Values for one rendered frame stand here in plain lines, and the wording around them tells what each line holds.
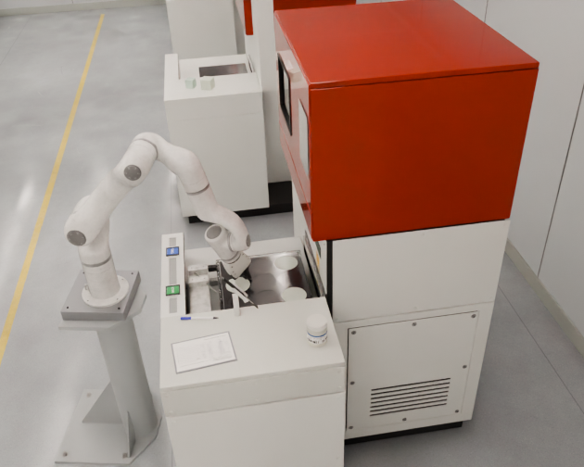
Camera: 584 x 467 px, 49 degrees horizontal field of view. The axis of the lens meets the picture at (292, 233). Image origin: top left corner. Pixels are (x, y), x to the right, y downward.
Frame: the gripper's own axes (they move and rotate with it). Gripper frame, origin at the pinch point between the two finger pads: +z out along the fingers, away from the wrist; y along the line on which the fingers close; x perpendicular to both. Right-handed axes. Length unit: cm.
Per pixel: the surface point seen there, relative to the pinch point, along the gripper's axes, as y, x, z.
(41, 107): -65, -449, 132
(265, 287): -0.5, 9.7, 2.7
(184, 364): 44, 25, -26
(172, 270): 17.4, -21.4, -12.0
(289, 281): -9.1, 14.0, 6.7
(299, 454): 41, 54, 27
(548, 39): -207, 18, 43
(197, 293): 18.1, -10.0, -3.9
